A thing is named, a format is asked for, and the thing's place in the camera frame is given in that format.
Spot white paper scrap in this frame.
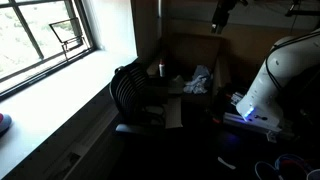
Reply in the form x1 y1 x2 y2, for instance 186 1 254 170
217 155 237 171

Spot grey baseboard heater cover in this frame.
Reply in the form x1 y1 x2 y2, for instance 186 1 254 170
44 103 124 180

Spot white window sill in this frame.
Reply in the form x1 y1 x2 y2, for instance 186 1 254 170
0 49 138 179

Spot red and grey cap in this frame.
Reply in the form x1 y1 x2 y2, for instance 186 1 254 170
0 112 13 136

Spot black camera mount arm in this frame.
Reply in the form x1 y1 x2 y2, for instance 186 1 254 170
284 0 320 18

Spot small open window pane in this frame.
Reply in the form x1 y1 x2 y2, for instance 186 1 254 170
49 17 90 61

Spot black framed window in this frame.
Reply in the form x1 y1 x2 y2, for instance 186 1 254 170
0 0 98 101

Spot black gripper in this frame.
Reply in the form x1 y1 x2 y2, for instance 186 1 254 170
211 0 239 35

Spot grey ribbed connector block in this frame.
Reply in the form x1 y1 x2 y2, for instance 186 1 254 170
229 91 245 107

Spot white bottle with red cap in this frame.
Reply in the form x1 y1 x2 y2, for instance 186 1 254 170
158 58 167 78

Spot aluminium robot base mount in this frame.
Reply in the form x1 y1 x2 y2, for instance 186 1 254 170
222 111 296 144

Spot white flat board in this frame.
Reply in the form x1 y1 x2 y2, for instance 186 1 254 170
164 95 184 130

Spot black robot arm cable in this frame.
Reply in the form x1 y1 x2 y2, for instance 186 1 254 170
265 30 320 92

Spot black mesh office chair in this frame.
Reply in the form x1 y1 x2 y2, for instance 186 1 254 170
109 61 168 137

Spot grey vertical pipe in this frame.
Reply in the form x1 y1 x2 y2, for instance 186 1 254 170
157 0 164 39

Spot pale crumpled bag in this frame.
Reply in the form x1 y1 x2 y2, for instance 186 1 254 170
167 74 185 95

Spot white top with black strap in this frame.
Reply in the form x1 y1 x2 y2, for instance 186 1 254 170
183 73 210 95

